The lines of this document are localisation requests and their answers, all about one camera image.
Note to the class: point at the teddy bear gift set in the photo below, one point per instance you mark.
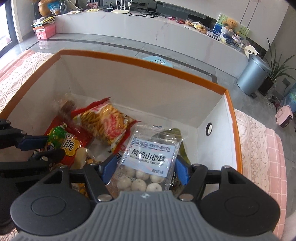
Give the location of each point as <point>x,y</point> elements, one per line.
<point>230,31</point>

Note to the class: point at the light blue stool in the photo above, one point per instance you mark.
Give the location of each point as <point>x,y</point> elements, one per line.
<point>159,60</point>

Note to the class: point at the orange cardboard box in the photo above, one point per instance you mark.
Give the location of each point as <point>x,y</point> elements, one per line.
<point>153,94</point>

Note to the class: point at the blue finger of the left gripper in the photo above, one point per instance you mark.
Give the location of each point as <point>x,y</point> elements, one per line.
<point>39,163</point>
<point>14,137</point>

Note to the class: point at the clear hawthorn ball packet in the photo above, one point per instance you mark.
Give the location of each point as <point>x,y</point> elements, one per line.
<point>148,160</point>

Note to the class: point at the red striped crisps bag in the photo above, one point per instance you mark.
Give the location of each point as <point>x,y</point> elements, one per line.
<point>105,122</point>

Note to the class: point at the white router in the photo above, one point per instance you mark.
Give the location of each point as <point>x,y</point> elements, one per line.
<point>123,7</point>

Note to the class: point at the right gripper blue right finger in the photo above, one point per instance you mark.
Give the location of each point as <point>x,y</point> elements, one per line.
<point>193,178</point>

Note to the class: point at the gold brown snack packet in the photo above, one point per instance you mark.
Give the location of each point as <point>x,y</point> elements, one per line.
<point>64,106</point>

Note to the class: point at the pink small heater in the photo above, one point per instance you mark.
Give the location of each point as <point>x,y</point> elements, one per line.
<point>284,116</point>

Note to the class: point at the dark green peanut bag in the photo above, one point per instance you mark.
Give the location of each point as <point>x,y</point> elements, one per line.
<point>181,148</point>

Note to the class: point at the pink storage box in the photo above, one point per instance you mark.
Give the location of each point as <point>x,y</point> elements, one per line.
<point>45,32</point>

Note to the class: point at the tall leafy floor plant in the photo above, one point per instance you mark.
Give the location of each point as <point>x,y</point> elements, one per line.
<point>278,69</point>

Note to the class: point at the blue water bottle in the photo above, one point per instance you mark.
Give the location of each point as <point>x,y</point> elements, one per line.
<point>290,99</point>

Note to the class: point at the grey metal trash bin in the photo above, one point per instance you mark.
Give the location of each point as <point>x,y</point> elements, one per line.
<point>253,75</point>

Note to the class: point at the red long snack packet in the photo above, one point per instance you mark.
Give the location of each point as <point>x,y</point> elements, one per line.
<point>76,138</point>

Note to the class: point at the white tv cabinet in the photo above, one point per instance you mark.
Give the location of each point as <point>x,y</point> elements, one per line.
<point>160,32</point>

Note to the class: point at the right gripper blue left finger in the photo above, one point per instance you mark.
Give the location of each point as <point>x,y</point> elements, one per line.
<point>97,176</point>

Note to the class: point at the small green yellow candy packet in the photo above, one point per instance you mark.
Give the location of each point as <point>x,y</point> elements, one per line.
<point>56,137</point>

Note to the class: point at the snack pile on cabinet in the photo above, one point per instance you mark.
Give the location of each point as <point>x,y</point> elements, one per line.
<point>197,26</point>

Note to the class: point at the orange vase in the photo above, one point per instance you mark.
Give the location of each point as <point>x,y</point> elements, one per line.
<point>43,7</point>

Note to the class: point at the white green noodle snack packet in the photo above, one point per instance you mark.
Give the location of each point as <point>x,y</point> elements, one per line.
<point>101,154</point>

